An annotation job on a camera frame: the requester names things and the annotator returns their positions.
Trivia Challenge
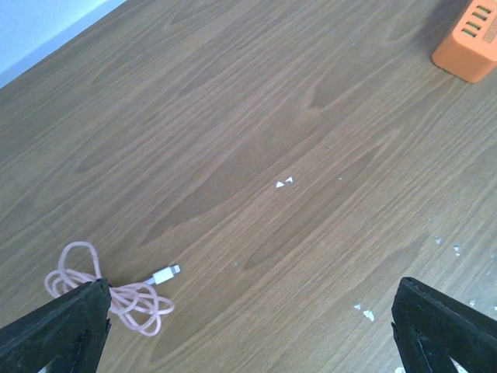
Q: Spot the orange power strip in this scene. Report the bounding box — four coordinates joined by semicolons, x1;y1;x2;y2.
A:
431;0;496;83

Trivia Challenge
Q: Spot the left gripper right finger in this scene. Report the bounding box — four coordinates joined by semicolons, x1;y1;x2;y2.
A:
391;277;496;372

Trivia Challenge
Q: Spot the pink usb cable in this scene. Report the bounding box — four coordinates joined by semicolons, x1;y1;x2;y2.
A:
44;240;182;337

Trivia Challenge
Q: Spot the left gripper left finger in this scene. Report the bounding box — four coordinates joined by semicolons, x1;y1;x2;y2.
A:
1;279;111;372

